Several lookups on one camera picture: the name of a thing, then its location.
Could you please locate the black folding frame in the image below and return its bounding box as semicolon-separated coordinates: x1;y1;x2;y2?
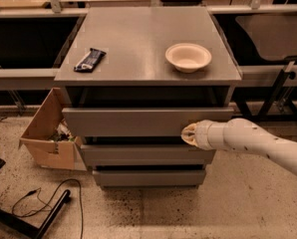
234;55;297;121

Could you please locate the white paper bowl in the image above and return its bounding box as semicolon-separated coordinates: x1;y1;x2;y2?
165;43;212;73

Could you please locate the black stand leg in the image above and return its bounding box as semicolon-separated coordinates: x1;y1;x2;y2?
0;188;72;239

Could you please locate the grey middle drawer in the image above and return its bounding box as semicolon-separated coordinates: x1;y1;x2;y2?
81;144;215;166

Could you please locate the black floor cable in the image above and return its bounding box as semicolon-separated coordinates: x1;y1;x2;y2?
11;178;85;239

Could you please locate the grey drawer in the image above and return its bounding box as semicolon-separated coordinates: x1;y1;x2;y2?
93;170;206;187
81;144;215;166
63;108;233;136

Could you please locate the brown cardboard box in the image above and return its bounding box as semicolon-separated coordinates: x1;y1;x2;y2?
20;88;86;171

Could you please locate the grey top drawer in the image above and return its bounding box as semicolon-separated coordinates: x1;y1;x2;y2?
63;108;233;136

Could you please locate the grey bottom drawer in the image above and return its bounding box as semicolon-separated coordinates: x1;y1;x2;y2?
93;170;206;187

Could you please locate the dark blue snack bar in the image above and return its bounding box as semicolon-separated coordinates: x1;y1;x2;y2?
74;48;107;73

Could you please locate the grey drawer cabinet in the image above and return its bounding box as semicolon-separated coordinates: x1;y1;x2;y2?
54;6;242;188

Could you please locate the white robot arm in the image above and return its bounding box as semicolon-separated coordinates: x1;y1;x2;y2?
181;119;297;175

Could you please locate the trash in cardboard box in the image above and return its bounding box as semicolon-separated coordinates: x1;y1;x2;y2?
49;120;75;141

